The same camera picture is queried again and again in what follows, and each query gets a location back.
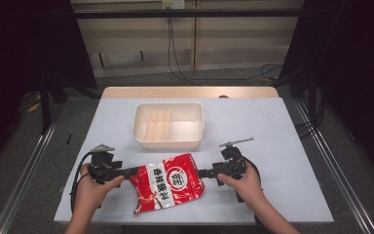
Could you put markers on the black metal stand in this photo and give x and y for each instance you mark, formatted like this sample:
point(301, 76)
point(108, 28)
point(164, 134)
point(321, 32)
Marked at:
point(44, 107)

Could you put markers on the red and white seasoning packet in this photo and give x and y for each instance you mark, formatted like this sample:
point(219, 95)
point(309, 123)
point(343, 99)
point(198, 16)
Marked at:
point(168, 183)

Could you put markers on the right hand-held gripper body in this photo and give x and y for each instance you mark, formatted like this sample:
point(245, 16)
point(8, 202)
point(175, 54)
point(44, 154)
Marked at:
point(232, 167)

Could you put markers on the person's left hand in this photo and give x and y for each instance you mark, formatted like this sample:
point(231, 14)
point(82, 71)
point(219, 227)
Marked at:
point(89, 193)

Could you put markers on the black curtain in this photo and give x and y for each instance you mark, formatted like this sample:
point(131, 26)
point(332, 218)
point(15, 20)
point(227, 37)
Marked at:
point(29, 45)
point(347, 48)

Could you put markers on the white plastic bin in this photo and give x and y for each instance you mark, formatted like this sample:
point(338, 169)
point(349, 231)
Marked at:
point(168, 126)

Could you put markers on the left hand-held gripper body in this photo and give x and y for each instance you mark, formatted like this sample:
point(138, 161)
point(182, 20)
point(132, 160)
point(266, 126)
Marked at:
point(105, 169)

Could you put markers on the metal floor rail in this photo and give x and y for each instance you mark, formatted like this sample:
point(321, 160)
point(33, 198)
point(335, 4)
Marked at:
point(22, 182)
point(337, 175)

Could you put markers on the person's right hand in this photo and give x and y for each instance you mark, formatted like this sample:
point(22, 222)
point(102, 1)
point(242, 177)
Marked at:
point(248, 188)

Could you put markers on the white wall socket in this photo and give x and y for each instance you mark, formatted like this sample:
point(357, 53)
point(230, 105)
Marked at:
point(173, 3)

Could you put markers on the black horizontal frame bar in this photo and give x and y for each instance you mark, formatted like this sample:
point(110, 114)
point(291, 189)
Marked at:
point(188, 13)

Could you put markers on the white table sheet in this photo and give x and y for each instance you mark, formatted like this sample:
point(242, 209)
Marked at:
point(266, 182)

